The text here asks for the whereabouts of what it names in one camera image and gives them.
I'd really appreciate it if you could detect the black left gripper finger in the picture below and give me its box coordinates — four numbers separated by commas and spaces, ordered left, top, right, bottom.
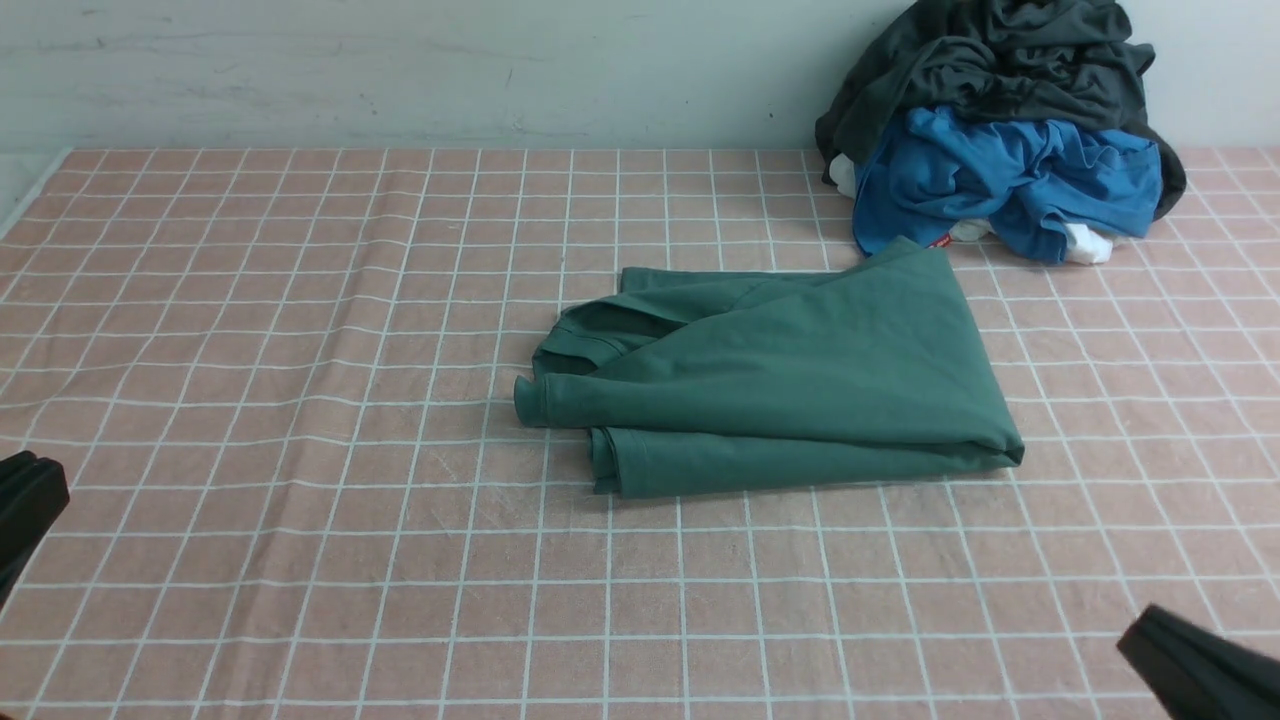
1, 450, 70, 603

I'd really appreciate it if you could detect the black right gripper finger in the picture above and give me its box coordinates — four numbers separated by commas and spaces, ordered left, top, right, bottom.
1116, 603, 1279, 719

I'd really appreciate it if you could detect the green long-sleeve top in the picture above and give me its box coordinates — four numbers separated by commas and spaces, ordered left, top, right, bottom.
513, 240, 1025, 498

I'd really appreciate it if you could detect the pink checkered tablecloth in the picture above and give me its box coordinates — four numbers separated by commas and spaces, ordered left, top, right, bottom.
1, 149, 1279, 719

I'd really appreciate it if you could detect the blue crumpled garment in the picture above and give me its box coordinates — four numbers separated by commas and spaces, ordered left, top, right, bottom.
852, 108, 1164, 265

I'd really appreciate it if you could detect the dark grey crumpled garment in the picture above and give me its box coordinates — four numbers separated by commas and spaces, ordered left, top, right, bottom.
814, 1, 1187, 219

